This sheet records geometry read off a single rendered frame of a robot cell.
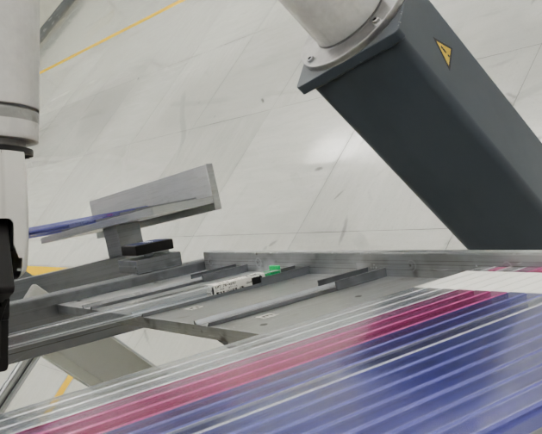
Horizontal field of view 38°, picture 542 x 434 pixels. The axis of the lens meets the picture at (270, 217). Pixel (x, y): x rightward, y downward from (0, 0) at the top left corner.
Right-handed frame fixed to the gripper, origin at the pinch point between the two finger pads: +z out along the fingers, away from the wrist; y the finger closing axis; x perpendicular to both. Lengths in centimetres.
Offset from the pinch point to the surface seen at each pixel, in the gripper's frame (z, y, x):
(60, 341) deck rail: 2.5, -19.0, 13.8
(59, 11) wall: -266, -760, 298
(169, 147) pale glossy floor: -53, -251, 154
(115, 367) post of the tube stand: 9, -40, 30
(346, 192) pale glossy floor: -23, -108, 133
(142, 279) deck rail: -3.9, -19.1, 23.6
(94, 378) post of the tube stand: 10.5, -40.1, 26.8
